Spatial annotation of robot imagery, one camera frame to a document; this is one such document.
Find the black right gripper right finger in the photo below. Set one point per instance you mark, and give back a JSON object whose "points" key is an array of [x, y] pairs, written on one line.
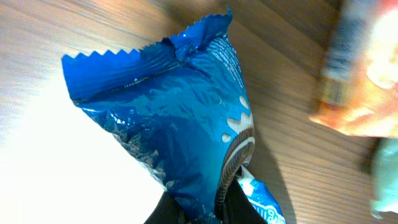
{"points": [[237, 208]]}

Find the small orange snack box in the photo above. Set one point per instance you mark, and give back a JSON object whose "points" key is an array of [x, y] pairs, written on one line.
{"points": [[358, 86]]}

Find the blue Oreo cookie pack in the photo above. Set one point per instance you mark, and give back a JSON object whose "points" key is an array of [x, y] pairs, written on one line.
{"points": [[180, 108]]}

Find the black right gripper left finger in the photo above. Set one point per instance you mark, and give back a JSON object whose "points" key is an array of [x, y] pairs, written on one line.
{"points": [[167, 211]]}

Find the teal green snack packet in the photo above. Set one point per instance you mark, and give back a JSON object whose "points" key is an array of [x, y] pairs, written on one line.
{"points": [[384, 171]]}

